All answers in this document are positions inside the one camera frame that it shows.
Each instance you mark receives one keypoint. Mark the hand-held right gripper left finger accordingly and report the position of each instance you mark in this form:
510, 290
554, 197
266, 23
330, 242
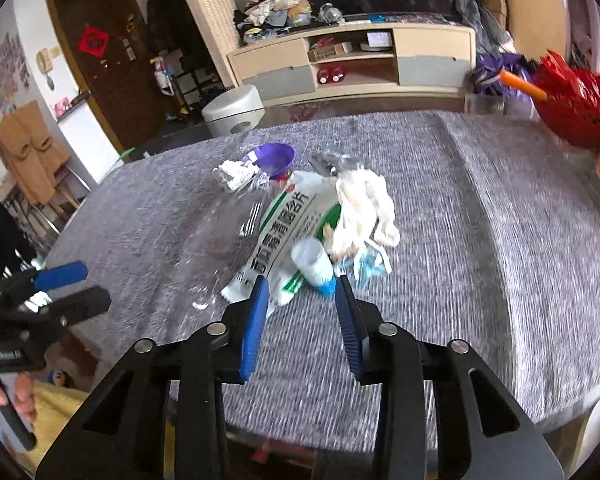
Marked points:
252, 332

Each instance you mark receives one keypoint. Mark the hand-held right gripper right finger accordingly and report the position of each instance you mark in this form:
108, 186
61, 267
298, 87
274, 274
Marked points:
351, 332

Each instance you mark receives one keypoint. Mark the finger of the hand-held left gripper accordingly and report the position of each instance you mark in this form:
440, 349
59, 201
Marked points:
77, 305
62, 275

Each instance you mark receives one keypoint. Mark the blue plastic wrapper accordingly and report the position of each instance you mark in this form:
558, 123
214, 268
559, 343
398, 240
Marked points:
369, 267

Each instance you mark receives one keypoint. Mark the small white cup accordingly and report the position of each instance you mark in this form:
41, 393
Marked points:
310, 260

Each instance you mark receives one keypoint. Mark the clear plastic bottle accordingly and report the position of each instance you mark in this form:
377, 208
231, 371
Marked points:
215, 235

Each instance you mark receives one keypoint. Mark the white tissue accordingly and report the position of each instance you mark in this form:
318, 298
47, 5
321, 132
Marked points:
365, 205

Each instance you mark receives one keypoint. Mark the white paper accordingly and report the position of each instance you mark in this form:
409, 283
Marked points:
232, 174

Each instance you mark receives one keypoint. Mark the clear crinkled wrapper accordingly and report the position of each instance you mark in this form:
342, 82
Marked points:
330, 162

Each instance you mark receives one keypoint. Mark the white round trash bin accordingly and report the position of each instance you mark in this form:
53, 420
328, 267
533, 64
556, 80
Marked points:
232, 107

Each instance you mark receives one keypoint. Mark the person's left hand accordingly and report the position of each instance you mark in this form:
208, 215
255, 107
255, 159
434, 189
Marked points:
22, 397

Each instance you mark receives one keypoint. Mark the grey woven tablecloth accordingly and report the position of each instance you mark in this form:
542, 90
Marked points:
430, 260

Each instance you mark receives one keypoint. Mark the brown coat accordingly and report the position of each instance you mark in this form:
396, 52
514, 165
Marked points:
27, 155

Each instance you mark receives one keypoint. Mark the white cabinet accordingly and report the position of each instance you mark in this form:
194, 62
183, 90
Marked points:
87, 140

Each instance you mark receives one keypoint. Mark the brown wooden door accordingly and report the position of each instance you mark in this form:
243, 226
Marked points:
110, 90

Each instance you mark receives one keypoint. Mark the red door decoration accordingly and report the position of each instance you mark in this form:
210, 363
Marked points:
93, 43

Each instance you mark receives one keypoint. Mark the beige TV cabinet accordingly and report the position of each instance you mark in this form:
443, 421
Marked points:
280, 67

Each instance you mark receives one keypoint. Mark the black hanging coats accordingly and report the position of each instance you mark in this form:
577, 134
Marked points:
167, 15

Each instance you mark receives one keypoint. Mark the purple cloth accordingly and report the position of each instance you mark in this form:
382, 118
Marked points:
497, 72

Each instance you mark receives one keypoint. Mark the orange tube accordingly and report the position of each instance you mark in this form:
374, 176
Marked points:
522, 85

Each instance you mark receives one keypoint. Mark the red plastic basket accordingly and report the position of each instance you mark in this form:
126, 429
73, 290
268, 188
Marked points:
575, 110

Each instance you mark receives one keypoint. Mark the pile of clothes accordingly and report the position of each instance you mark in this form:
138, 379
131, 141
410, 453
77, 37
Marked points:
272, 7

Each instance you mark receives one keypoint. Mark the wall photo collage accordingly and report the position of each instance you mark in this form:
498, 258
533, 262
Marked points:
10, 70

